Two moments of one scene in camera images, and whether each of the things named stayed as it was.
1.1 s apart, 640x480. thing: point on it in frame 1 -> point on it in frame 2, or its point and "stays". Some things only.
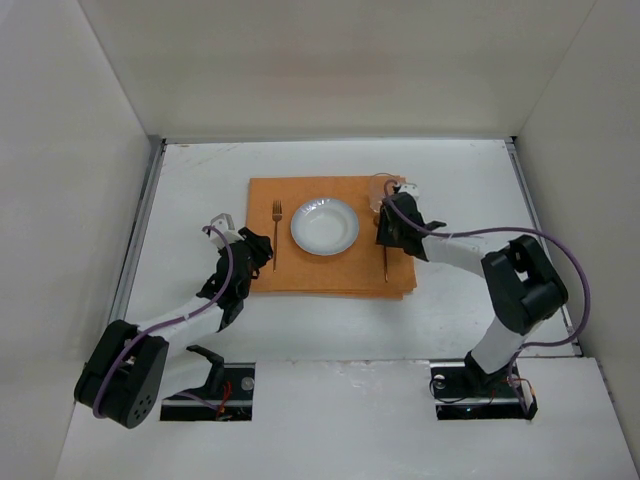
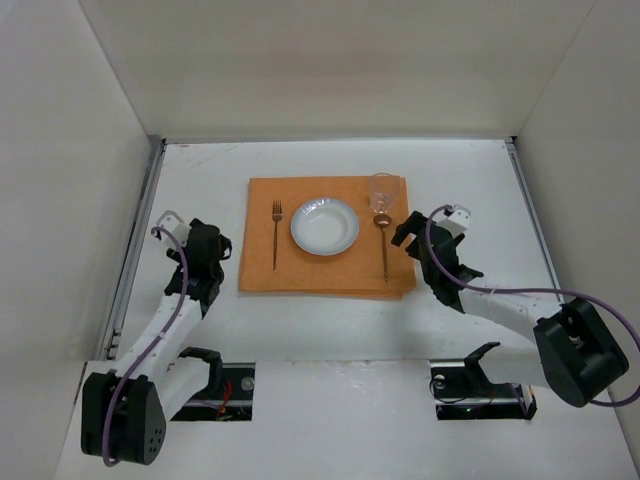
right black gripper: (388, 230) -> (422, 240)
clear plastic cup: (377, 189) stays
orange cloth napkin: (364, 269) stays
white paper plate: (324, 226) stays
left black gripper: (257, 245) -> (211, 248)
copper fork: (277, 211) stays
